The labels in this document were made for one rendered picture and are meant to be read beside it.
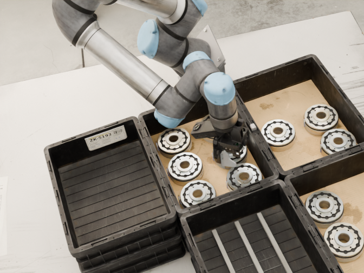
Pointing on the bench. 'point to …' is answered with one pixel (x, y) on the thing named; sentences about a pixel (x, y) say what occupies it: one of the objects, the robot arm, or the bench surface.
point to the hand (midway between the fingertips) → (224, 158)
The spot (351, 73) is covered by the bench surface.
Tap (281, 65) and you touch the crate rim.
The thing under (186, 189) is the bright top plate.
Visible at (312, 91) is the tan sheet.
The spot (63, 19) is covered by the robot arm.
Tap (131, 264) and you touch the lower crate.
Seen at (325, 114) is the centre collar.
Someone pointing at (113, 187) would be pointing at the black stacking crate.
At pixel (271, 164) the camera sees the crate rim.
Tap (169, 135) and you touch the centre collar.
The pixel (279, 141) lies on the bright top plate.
